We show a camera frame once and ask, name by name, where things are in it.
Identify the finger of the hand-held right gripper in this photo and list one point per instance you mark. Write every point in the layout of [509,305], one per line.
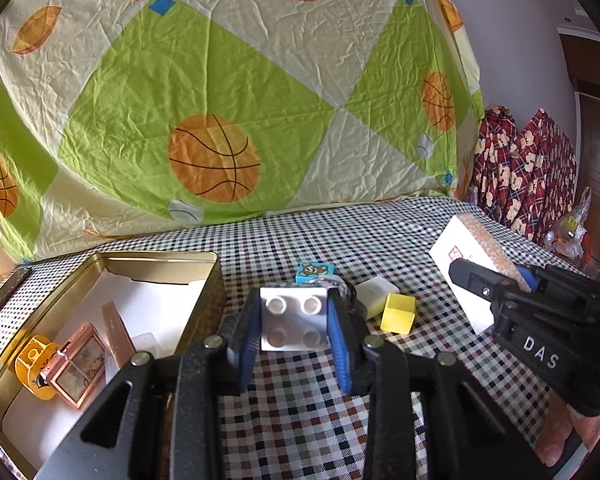
[480,285]
[532,280]

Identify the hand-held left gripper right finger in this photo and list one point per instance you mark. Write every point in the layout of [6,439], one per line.
[337,345]

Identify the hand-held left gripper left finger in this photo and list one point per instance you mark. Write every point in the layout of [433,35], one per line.
[245,340]

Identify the white box with cork side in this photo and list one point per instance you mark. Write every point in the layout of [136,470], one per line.
[470,250]

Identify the purple grey crystal stone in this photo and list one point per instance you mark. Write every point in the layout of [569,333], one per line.
[350,300]

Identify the white studded building block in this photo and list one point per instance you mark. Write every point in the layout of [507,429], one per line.
[292,320]

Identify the gold tin box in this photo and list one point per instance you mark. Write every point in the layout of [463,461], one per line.
[200,305]

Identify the white cube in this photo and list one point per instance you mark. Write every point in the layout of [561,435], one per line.
[375,292]

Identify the yellow cube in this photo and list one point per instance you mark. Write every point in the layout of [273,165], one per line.
[399,315]

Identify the blue bear print block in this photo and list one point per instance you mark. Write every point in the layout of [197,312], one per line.
[315,272]

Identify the clear plastic box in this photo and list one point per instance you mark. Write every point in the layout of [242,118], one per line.
[147,342]

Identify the yellow toy block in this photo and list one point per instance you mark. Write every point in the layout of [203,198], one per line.
[30,360]

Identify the person's right hand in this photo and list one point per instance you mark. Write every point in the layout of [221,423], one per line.
[557,435]

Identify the clear plastic bag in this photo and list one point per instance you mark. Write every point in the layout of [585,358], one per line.
[570,225]

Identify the checkered tablecloth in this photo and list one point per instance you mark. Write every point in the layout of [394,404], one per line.
[305,420]

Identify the red patterned cloth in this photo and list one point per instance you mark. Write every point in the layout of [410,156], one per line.
[525,160]

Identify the brown wooden cabinet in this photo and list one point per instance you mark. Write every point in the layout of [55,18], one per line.
[597,160]

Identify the black smartphone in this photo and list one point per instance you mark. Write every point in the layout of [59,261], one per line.
[7,290]

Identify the basketball print bedsheet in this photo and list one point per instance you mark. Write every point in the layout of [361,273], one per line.
[180,60]

